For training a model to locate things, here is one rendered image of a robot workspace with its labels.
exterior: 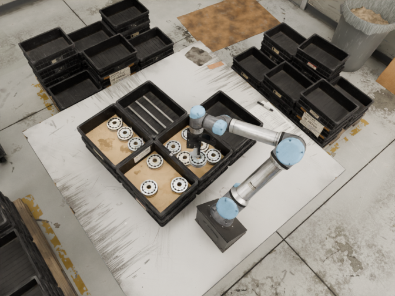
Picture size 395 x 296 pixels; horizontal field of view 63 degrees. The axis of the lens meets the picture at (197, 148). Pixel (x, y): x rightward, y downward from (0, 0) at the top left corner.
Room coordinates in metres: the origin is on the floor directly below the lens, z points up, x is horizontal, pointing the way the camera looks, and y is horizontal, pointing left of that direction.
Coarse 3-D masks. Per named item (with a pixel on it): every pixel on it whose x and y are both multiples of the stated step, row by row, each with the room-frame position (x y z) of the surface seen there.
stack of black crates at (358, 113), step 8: (336, 80) 2.27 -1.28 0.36; (344, 80) 2.27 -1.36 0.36; (344, 88) 2.24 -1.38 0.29; (352, 88) 2.20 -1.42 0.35; (352, 96) 2.16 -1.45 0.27; (360, 96) 2.12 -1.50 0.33; (368, 96) 2.08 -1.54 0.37; (360, 104) 2.07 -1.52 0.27; (368, 104) 2.05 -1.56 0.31; (360, 112) 1.89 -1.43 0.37; (352, 120) 1.87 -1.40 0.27; (344, 128) 1.85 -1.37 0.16
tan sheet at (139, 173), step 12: (132, 168) 0.90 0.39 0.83; (144, 168) 0.91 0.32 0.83; (168, 168) 0.93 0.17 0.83; (132, 180) 0.82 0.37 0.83; (144, 180) 0.83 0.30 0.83; (156, 180) 0.83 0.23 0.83; (168, 180) 0.84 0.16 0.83; (168, 192) 0.76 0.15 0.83; (156, 204) 0.68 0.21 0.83; (168, 204) 0.69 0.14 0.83
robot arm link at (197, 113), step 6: (192, 108) 1.00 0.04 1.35; (198, 108) 1.01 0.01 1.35; (204, 108) 1.01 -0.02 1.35; (192, 114) 0.97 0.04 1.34; (198, 114) 0.97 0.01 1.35; (204, 114) 0.98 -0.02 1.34; (192, 120) 0.96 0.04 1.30; (198, 120) 0.95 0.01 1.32; (192, 126) 0.95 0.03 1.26; (198, 126) 0.95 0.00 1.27
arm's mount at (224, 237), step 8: (216, 200) 0.76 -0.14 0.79; (200, 208) 0.64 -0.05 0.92; (208, 208) 0.66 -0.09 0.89; (200, 216) 0.63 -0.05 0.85; (208, 216) 0.61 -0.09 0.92; (200, 224) 0.62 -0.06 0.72; (208, 224) 0.58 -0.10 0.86; (216, 224) 0.57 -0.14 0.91; (232, 224) 0.60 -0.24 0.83; (240, 224) 0.62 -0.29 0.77; (208, 232) 0.57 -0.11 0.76; (216, 232) 0.53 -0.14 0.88; (224, 232) 0.53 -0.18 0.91; (232, 232) 0.55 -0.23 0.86; (240, 232) 0.57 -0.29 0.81; (216, 240) 0.52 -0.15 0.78; (224, 240) 0.49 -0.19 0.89; (232, 240) 0.51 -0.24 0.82; (224, 248) 0.47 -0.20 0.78
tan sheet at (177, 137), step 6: (186, 126) 1.25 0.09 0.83; (180, 132) 1.20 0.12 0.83; (174, 138) 1.15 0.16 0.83; (180, 138) 1.15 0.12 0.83; (186, 150) 1.06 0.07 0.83; (192, 150) 1.07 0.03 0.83; (222, 156) 1.04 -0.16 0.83; (192, 168) 0.94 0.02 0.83; (198, 168) 0.94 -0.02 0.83; (204, 168) 0.95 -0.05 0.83; (210, 168) 0.95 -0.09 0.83; (198, 174) 0.90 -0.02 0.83
